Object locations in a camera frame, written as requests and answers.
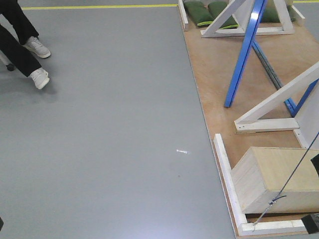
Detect blue door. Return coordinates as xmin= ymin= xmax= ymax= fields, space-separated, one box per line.
xmin=224 ymin=0 xmax=267 ymax=108

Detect plywood base platform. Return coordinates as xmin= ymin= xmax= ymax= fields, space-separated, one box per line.
xmin=177 ymin=5 xmax=319 ymax=239

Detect left green sandbag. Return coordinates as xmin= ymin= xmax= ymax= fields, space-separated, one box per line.
xmin=184 ymin=0 xmax=214 ymax=27

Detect plywood box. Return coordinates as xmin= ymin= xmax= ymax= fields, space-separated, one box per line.
xmin=231 ymin=147 xmax=319 ymax=214

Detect far white triangular brace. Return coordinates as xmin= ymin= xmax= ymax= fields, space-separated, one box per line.
xmin=201 ymin=0 xmax=295 ymax=38

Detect white triangular brace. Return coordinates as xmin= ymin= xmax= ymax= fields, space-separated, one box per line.
xmin=201 ymin=0 xmax=295 ymax=38
xmin=234 ymin=63 xmax=319 ymax=148

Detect upper white sneaker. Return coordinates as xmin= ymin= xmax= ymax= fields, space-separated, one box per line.
xmin=23 ymin=36 xmax=51 ymax=59

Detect near white triangular brace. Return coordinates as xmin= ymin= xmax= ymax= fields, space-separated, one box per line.
xmin=234 ymin=63 xmax=319 ymax=148

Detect lower black trouser leg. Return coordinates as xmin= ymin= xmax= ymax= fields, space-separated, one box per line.
xmin=0 ymin=25 xmax=42 ymax=77

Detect black trouser leg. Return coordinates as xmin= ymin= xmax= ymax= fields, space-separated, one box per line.
xmin=0 ymin=25 xmax=42 ymax=77
xmin=0 ymin=0 xmax=39 ymax=45

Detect right green sandbag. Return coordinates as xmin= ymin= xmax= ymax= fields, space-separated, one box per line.
xmin=260 ymin=5 xmax=296 ymax=23

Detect chair caster leg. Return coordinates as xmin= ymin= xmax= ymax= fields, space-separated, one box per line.
xmin=0 ymin=52 xmax=14 ymax=71

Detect black robot part right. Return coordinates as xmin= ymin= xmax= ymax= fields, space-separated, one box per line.
xmin=301 ymin=155 xmax=319 ymax=234

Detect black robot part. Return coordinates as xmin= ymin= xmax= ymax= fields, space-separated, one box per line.
xmin=301 ymin=155 xmax=319 ymax=234
xmin=0 ymin=217 xmax=4 ymax=231

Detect upper black trouser leg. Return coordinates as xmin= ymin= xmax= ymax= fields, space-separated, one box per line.
xmin=0 ymin=0 xmax=39 ymax=45

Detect black robot part left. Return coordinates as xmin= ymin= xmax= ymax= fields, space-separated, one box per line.
xmin=0 ymin=217 xmax=4 ymax=231

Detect far white edge rail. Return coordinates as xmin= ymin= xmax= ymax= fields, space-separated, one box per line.
xmin=177 ymin=0 xmax=189 ymax=31

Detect white edge rail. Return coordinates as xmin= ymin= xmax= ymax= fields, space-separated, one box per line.
xmin=177 ymin=0 xmax=189 ymax=31
xmin=213 ymin=133 xmax=247 ymax=228

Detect near white edge rail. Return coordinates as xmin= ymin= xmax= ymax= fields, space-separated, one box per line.
xmin=213 ymin=133 xmax=247 ymax=228

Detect white near bottom rail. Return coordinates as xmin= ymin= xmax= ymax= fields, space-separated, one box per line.
xmin=238 ymin=220 xmax=307 ymax=236

